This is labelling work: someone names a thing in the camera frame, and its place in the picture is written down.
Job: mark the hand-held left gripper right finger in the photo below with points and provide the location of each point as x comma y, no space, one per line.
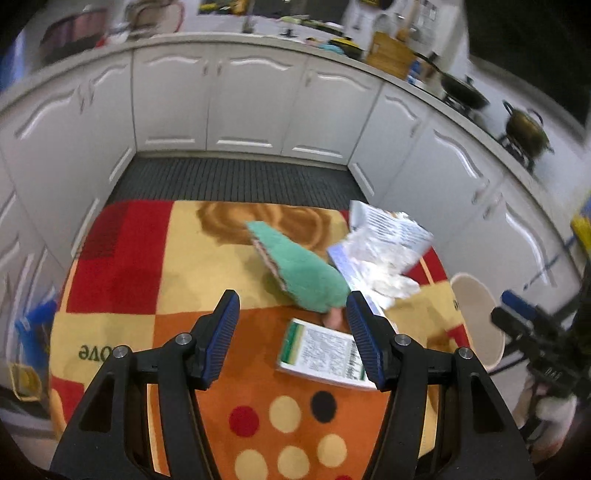
364,337

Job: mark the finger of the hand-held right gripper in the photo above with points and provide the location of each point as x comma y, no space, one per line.
519,302
505,321

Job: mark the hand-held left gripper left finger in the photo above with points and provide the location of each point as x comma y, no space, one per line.
221,332

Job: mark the white round bin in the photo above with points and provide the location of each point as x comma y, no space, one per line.
475,314

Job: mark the green white medicine box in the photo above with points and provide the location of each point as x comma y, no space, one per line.
318,350

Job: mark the white paper leaflet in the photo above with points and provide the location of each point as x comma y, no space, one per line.
378,258

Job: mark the green fuzzy cloth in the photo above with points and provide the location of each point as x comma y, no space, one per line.
300,272

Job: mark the yellow cooking oil bottle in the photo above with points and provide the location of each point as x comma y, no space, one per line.
582,230

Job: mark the rose printed blanket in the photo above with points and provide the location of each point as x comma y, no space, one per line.
138,258

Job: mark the black ribbed floor mat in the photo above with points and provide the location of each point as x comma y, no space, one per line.
231,180

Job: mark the gas hob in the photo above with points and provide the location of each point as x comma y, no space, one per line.
517,147

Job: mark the bronze stockpot with lid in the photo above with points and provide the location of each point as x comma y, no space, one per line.
524,127

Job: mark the blue yellow package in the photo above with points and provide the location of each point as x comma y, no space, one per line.
37,323

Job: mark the black wok with lid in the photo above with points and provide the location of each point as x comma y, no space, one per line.
461,90

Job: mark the white base cabinets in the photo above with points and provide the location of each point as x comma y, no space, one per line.
175,92

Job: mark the blue white carton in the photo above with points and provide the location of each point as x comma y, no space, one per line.
414,73

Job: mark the wooden cutting board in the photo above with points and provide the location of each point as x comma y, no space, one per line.
388,55

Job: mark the yellow lidded pot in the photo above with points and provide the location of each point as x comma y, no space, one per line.
346,47

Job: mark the pink rice cooker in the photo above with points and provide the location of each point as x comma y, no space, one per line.
69,34

